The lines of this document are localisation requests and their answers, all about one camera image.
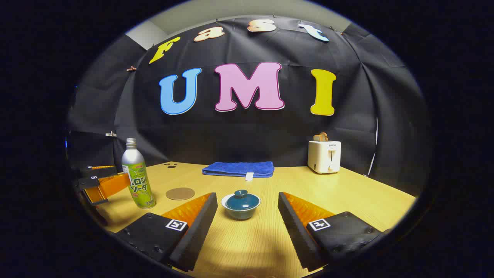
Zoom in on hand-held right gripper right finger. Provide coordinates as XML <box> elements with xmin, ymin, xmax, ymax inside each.
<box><xmin>277</xmin><ymin>192</ymin><xmax>391</xmax><ymax>272</ymax></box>

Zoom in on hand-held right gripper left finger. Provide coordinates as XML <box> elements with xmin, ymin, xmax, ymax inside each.
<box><xmin>115</xmin><ymin>192</ymin><xmax>219</xmax><ymax>273</ymax></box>

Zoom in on silver green-label water bottle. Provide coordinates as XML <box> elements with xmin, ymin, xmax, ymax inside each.
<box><xmin>121</xmin><ymin>137</ymin><xmax>156</xmax><ymax>209</ymax></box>

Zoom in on round brown coaster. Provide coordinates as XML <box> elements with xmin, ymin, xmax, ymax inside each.
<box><xmin>166</xmin><ymin>187</ymin><xmax>195</xmax><ymax>201</ymax></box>

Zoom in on white ceramic teacup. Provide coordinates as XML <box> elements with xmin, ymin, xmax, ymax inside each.
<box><xmin>221</xmin><ymin>192</ymin><xmax>261</xmax><ymax>221</ymax></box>

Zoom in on teal teacup lid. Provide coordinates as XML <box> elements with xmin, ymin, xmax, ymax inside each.
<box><xmin>225</xmin><ymin>190</ymin><xmax>260</xmax><ymax>211</ymax></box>

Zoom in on folded blue towel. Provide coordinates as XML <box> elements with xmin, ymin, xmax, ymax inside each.
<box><xmin>202</xmin><ymin>161</ymin><xmax>275</xmax><ymax>181</ymax></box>

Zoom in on white toaster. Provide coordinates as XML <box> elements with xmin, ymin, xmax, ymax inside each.
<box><xmin>308</xmin><ymin>140</ymin><xmax>342</xmax><ymax>175</ymax></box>

